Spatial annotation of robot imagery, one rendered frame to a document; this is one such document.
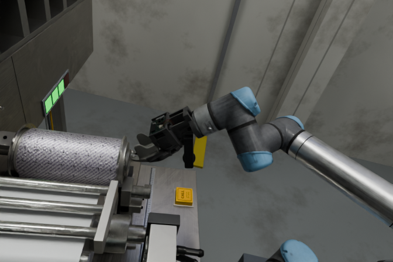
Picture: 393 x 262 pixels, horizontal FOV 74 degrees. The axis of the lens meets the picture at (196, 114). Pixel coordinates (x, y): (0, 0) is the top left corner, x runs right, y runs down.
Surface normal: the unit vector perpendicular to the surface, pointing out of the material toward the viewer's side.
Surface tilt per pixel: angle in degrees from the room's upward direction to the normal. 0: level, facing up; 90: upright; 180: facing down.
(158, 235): 0
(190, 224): 0
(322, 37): 90
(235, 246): 0
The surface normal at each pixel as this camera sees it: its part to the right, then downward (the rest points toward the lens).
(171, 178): 0.21, -0.80
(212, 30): -0.12, 0.56
